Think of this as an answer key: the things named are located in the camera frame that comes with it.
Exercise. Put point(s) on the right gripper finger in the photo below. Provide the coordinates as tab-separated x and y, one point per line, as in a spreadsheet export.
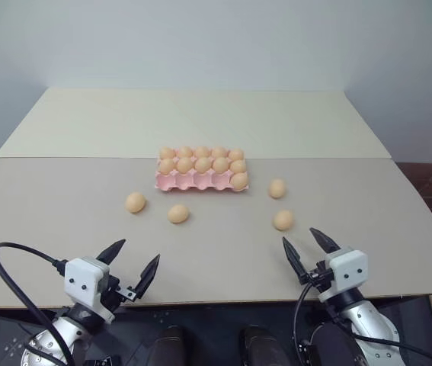
295	259
325	242

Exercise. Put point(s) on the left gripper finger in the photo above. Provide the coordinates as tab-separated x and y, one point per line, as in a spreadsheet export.
111	252
148	276

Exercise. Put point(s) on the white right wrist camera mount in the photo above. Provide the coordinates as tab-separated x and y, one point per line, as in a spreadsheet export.
347	270

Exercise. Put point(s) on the brown cardboard box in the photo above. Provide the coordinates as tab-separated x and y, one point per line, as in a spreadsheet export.
429	187

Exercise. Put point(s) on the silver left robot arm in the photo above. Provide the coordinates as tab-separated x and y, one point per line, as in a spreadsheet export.
63	331

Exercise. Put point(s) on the dark rounded shape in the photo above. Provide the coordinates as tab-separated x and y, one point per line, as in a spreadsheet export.
170	347
257	347

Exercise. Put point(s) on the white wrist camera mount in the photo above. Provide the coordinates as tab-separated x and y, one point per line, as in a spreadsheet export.
82	276
347	270

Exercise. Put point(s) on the pink egg tray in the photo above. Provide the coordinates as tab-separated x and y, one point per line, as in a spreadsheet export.
185	183

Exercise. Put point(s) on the tan egg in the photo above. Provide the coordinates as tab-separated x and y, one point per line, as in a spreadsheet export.
221	164
202	165
219	152
235	154
185	164
240	181
238	166
135	202
167	153
202	151
283	220
185	152
178	214
167	165
277	188

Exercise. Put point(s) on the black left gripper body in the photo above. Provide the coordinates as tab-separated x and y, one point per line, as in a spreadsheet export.
113	293

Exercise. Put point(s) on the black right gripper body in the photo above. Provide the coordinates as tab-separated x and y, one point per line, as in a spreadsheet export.
320	276

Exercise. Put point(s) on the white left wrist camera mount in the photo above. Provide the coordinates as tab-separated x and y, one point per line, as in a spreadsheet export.
82	276

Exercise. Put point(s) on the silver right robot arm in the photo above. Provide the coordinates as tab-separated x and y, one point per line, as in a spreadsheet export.
368	316

